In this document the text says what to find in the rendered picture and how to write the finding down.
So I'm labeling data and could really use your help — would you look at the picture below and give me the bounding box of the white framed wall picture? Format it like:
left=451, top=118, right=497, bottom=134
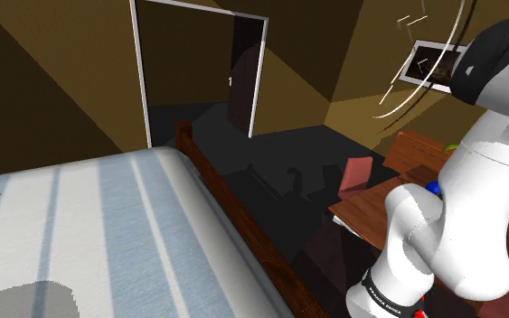
left=398, top=40, right=468, bottom=94

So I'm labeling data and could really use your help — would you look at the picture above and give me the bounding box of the dark door with white frame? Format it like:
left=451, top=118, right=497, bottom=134
left=128, top=0, right=269, bottom=149

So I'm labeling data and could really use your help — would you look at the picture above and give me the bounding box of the pink chair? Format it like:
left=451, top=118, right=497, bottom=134
left=336, top=155, right=374, bottom=201

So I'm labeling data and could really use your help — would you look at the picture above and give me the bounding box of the wooden desk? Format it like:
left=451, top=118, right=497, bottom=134
left=327, top=164, right=509, bottom=314

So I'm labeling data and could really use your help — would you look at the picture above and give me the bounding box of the wooden dresser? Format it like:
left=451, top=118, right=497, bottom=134
left=382, top=129, right=456, bottom=174

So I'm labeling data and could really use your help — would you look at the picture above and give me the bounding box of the striped bed with wooden frame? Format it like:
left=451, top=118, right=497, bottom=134
left=0, top=120, right=331, bottom=318

